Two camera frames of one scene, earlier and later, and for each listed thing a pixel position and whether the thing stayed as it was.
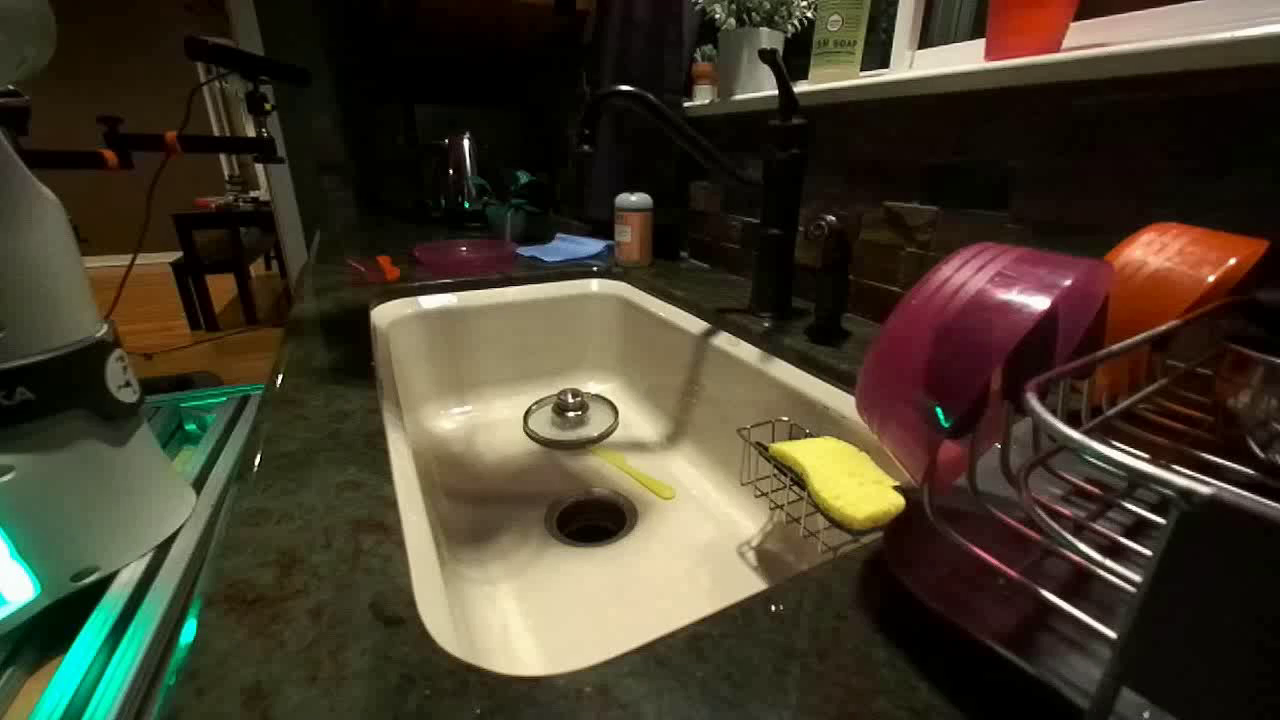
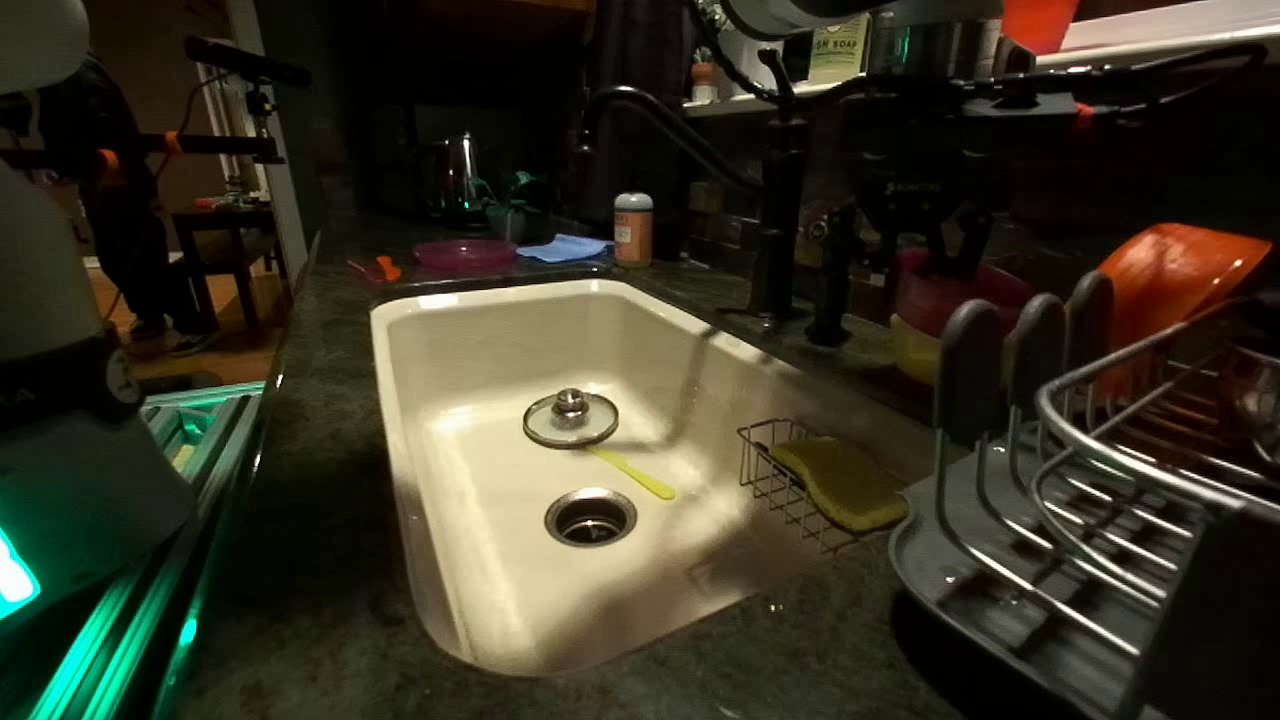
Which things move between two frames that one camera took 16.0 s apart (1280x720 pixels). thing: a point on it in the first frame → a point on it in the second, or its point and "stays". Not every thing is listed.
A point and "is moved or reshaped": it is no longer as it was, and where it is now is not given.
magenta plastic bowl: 957,341 is moved or reshaped
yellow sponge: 848,490 stays
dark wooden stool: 226,239 stays
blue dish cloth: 567,246 stays
